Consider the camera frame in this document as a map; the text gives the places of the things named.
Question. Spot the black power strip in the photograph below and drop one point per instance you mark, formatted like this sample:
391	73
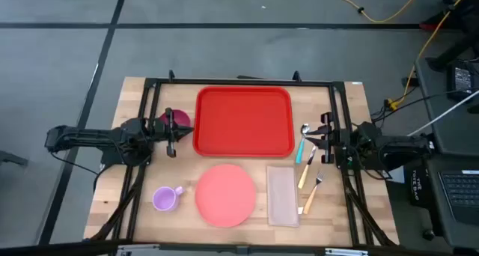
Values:
409	82

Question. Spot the black aluminium table frame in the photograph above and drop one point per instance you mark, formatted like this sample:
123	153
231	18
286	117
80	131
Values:
179	82

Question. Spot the red plastic tray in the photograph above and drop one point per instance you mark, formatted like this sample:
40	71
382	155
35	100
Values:
243	121

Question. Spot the grey side table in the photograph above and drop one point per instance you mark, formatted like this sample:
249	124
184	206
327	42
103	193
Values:
434	128

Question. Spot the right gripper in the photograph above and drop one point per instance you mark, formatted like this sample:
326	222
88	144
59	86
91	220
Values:
329	140

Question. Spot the black tote bag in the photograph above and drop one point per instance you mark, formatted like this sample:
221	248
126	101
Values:
417	186

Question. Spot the lilac plastic mug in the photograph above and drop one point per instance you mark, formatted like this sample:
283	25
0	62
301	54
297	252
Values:
164	199

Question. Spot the dark metal stand foot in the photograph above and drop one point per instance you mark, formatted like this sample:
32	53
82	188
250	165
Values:
13	158

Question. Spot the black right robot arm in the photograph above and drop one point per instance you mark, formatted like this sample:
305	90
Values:
404	147

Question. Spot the black caster wheel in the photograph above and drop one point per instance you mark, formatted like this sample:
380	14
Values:
429	235

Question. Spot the person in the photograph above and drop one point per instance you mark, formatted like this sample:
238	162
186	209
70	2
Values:
456	46

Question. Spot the beige cloth napkin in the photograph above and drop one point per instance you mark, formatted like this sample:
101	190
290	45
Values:
282	196

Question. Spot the black power brick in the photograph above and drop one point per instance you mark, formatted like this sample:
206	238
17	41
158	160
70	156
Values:
462	80

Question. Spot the dark laptop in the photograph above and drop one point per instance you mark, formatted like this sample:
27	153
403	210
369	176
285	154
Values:
462	192

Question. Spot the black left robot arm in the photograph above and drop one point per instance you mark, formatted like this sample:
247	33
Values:
86	136

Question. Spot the salmon pink round plate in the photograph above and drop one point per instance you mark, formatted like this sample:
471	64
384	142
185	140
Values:
224	196

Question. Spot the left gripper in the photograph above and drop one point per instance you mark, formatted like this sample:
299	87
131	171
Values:
170	130

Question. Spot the magenta plastic bowl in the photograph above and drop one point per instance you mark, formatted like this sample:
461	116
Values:
182	117

